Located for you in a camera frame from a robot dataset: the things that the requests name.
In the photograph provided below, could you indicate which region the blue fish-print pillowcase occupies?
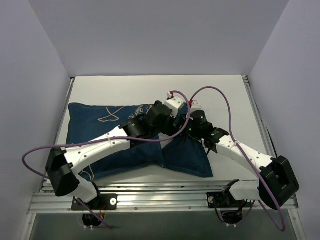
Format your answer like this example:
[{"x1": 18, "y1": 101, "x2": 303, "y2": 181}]
[{"x1": 66, "y1": 102, "x2": 213, "y2": 180}]

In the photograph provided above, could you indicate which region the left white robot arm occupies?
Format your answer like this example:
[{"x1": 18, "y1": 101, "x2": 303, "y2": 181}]
[{"x1": 45, "y1": 97, "x2": 186, "y2": 210}]

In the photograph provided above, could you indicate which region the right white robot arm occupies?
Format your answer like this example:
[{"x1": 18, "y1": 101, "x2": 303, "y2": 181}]
[{"x1": 186, "y1": 110, "x2": 300, "y2": 210}]

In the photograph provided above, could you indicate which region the white pillow insert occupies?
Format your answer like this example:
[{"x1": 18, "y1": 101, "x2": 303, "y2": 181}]
[{"x1": 158, "y1": 133, "x2": 172, "y2": 144}]

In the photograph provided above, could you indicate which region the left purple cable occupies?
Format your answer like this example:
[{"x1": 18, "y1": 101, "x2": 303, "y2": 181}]
[{"x1": 21, "y1": 89, "x2": 191, "y2": 230}]

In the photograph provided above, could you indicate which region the purple cable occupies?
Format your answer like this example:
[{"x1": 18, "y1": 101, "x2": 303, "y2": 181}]
[
  {"x1": 189, "y1": 86, "x2": 286, "y2": 232},
  {"x1": 21, "y1": 89, "x2": 191, "y2": 230}
]

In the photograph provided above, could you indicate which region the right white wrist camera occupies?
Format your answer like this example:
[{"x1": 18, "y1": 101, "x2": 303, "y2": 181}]
[{"x1": 189, "y1": 100, "x2": 202, "y2": 113}]

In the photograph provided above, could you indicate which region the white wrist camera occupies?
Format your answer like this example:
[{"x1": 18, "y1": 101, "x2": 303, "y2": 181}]
[
  {"x1": 164, "y1": 91, "x2": 186, "y2": 119},
  {"x1": 189, "y1": 100, "x2": 202, "y2": 113}
]

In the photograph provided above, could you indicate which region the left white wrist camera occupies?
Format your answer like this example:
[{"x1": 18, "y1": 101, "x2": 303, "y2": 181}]
[{"x1": 164, "y1": 91, "x2": 186, "y2": 119}]

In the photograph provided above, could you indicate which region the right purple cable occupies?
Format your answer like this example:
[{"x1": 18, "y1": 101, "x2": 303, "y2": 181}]
[{"x1": 189, "y1": 86, "x2": 286, "y2": 232}]

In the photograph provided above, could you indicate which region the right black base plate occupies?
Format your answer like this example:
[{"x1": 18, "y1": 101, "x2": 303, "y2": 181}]
[{"x1": 206, "y1": 191, "x2": 251, "y2": 209}]

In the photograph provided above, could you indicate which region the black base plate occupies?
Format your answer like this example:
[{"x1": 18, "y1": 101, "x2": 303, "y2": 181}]
[
  {"x1": 206, "y1": 191, "x2": 251, "y2": 209},
  {"x1": 71, "y1": 193, "x2": 118, "y2": 211}
]

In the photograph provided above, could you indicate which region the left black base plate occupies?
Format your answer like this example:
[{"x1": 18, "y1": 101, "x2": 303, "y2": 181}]
[{"x1": 71, "y1": 193, "x2": 118, "y2": 211}]

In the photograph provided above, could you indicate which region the aluminium mounting rail frame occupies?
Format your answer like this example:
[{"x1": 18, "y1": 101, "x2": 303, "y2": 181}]
[{"x1": 24, "y1": 74, "x2": 300, "y2": 240}]

